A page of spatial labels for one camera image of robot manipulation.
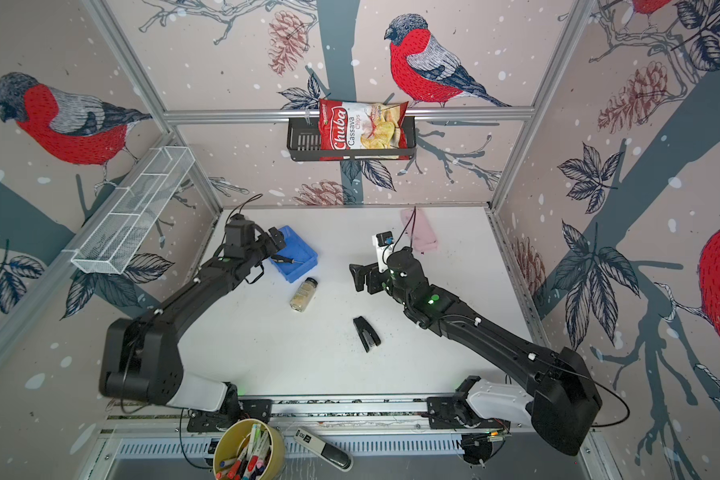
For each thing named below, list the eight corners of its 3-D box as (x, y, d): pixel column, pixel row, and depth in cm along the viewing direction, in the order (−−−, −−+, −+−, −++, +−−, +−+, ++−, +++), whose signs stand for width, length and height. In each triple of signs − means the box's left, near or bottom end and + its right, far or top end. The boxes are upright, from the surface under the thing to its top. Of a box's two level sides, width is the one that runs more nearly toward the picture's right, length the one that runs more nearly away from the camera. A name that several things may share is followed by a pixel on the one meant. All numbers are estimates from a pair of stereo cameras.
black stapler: (366, 352, 85) (366, 349, 84) (353, 322, 91) (353, 319, 90) (381, 345, 87) (381, 342, 85) (367, 316, 93) (367, 312, 91)
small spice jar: (289, 308, 94) (287, 302, 91) (307, 280, 101) (305, 274, 98) (302, 313, 93) (300, 308, 90) (320, 285, 100) (318, 279, 97)
